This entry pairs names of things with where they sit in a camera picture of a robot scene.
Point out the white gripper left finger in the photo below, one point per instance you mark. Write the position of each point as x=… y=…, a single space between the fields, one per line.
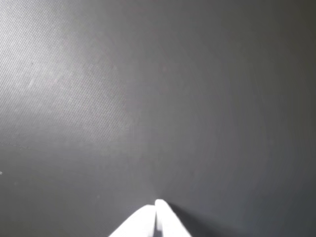
x=140 y=222

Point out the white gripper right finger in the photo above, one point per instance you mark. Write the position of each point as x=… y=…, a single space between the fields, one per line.
x=168 y=219

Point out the dark grey mat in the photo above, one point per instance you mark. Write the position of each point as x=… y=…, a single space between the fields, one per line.
x=148 y=98

